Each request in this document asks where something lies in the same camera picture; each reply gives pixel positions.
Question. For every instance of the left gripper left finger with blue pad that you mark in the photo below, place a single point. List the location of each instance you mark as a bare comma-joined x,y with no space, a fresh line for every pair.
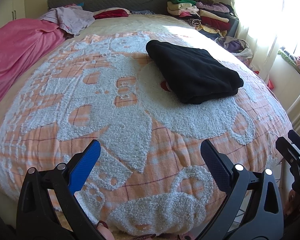
36,217

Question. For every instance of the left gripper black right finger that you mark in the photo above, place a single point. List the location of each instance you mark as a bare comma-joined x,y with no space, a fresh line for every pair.
252,207

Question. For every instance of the black and orange sweater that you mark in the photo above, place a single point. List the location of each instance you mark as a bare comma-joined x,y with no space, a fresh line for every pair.
192,73

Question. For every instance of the floral basket with clothes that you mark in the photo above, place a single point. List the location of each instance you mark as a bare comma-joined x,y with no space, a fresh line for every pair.
237,47

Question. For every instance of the stack of folded clothes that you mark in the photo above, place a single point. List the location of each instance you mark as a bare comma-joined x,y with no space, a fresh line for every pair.
210,18

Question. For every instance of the right hand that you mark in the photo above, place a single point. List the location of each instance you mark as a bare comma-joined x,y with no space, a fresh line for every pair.
292,204

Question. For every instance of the left hand with red nails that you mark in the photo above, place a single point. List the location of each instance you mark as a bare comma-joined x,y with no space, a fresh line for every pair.
104,231

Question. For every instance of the red bag on floor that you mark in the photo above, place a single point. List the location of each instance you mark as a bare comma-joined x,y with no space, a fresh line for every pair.
269,84

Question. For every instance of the orange white patterned bedspread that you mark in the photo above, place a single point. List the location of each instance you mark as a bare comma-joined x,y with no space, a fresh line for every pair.
150,177

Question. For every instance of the white curtain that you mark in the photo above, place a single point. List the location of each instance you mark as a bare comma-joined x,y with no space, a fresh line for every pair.
268,25

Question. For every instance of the pink blanket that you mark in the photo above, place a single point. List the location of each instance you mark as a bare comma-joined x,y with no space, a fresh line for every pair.
22,43

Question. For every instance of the lilac crumpled garment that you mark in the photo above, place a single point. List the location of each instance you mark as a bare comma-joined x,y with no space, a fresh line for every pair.
71,19

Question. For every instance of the red velvet pillow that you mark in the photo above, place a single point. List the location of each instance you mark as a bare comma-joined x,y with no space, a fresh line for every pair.
111,13

